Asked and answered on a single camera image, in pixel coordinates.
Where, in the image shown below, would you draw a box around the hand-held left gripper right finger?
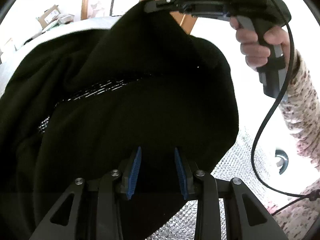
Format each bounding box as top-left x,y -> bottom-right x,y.
174,147 -> 289,240

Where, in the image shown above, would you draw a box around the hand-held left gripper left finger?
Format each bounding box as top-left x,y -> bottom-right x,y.
30,146 -> 143,240

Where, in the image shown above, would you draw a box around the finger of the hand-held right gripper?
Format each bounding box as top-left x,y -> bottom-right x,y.
144,0 -> 191,14

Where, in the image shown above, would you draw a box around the black pants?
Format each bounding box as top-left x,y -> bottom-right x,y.
0,0 -> 240,240

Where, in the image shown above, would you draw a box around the person's right forearm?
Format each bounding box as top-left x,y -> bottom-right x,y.
279,49 -> 320,170

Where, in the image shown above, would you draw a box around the person's right hand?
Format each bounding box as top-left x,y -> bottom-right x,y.
229,16 -> 292,72

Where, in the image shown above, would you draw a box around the wooden door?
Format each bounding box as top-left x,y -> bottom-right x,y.
141,0 -> 198,34

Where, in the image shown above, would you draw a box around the silver quilted foil mat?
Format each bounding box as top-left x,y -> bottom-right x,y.
0,16 -> 278,240

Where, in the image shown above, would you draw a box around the dark round object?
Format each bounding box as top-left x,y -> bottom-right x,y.
274,149 -> 290,175

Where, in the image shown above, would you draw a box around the cardboard box with label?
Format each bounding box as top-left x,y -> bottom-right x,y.
36,4 -> 62,29

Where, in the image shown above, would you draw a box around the person's floral clothing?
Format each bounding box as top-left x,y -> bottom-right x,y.
265,180 -> 320,240

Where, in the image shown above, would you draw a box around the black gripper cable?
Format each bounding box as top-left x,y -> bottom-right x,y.
251,0 -> 320,198

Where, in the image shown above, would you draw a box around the wooden door frame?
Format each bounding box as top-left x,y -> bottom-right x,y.
81,0 -> 93,21

